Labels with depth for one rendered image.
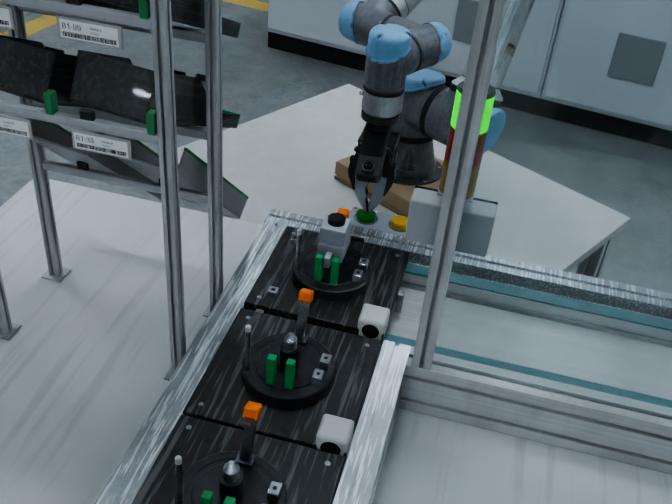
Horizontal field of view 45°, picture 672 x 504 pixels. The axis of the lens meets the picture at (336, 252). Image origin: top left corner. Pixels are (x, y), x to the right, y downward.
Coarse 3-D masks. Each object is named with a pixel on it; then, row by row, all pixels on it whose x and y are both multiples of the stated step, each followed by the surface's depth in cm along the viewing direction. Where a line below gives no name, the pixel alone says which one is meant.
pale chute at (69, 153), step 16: (32, 128) 131; (48, 128) 135; (48, 144) 130; (64, 144) 140; (80, 160) 136; (96, 160) 129; (112, 160) 133; (128, 176) 139; (144, 176) 143; (144, 192) 148
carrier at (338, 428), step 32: (256, 320) 130; (288, 320) 131; (224, 352) 124; (256, 352) 122; (288, 352) 117; (320, 352) 123; (352, 352) 126; (224, 384) 119; (256, 384) 116; (288, 384) 115; (320, 384) 117; (352, 384) 121; (192, 416) 114; (224, 416) 114; (288, 416) 115; (320, 416) 115; (352, 416) 115; (320, 448) 111
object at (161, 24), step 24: (168, 0) 97; (216, 0) 113; (24, 24) 125; (168, 24) 99; (216, 24) 115; (168, 48) 100; (216, 48) 117; (168, 72) 102; (216, 72) 119; (168, 96) 103; (216, 96) 121; (168, 120) 105; (216, 120) 124; (168, 144) 108; (216, 144) 126; (168, 168) 110; (216, 168) 129; (48, 192) 142; (168, 192) 113; (216, 192) 131; (48, 216) 144; (168, 216) 115; (216, 216) 134; (48, 240) 148; (168, 240) 117; (216, 240) 137; (48, 264) 151; (168, 264) 120; (216, 264) 140; (0, 288) 135; (168, 288) 123; (216, 288) 143; (0, 312) 136; (168, 312) 126; (0, 336) 138
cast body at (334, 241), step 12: (336, 216) 134; (324, 228) 133; (336, 228) 133; (348, 228) 135; (324, 240) 134; (336, 240) 134; (348, 240) 137; (324, 252) 135; (336, 252) 134; (324, 264) 134
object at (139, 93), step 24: (96, 72) 113; (120, 72) 112; (144, 72) 110; (72, 96) 115; (96, 96) 113; (120, 96) 112; (144, 96) 111; (192, 96) 121; (144, 120) 111; (192, 120) 123
